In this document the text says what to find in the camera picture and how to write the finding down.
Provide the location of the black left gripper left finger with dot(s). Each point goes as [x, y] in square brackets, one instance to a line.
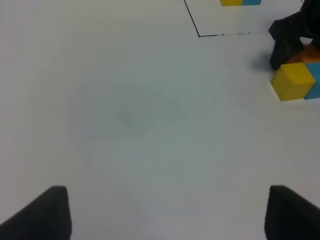
[48, 217]

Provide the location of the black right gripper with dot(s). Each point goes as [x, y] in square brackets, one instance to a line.
[287, 31]

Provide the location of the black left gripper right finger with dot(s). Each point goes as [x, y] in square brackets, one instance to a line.
[289, 216]

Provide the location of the orange cube block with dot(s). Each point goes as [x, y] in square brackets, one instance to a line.
[310, 54]

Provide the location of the template blue cube block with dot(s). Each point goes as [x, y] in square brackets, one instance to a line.
[251, 2]

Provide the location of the template yellow cube block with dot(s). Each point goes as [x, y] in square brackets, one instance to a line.
[230, 3]

